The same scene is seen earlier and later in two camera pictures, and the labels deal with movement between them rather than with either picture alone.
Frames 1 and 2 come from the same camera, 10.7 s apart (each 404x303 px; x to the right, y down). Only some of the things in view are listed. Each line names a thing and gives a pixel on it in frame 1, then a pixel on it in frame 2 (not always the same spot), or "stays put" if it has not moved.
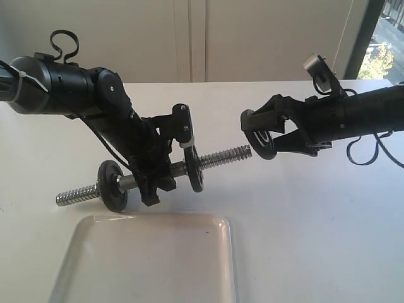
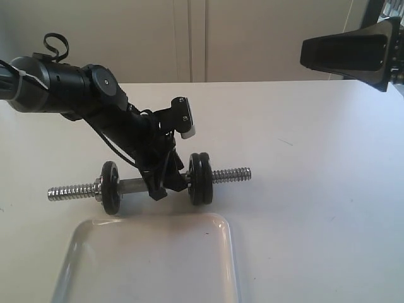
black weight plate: (262, 142) -> (206, 180)
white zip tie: (23, 74) stays put
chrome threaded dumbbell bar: (128, 180) -> (95, 190)
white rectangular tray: (149, 258) stays put
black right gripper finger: (294, 142) -> (366, 53)
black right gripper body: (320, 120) -> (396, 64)
